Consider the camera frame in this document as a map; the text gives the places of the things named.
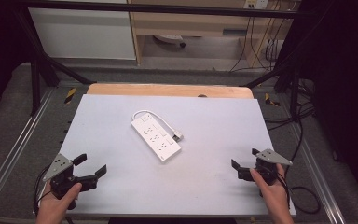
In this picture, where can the person's right hand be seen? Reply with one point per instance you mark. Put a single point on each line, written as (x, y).
(272, 194)

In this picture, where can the white device under desk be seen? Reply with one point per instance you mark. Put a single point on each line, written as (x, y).
(169, 38)

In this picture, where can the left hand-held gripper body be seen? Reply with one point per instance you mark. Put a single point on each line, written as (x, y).
(62, 179)

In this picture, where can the white cabinet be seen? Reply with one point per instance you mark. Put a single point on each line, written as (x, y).
(82, 31)

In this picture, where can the white wall outlet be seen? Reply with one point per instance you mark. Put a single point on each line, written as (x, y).
(256, 3)

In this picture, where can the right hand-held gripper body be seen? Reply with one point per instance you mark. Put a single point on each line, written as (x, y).
(265, 169)

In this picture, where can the black metal top bar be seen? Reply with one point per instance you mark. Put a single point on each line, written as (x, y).
(167, 8)

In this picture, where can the white power plug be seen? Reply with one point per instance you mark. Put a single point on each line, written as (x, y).
(178, 136)

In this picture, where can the white power strip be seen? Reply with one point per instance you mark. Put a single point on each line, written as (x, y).
(156, 137)

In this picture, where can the light wooden desk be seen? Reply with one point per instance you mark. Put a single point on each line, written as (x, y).
(183, 27)

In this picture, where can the black metal stand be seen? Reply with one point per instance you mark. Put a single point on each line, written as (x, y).
(35, 88)
(295, 90)

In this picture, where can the aluminium rail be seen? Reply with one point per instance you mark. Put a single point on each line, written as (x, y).
(12, 151)
(320, 179)

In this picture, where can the person's left hand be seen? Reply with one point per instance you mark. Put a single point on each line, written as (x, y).
(56, 207)

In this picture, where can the wooden board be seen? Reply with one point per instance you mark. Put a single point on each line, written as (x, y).
(167, 90)

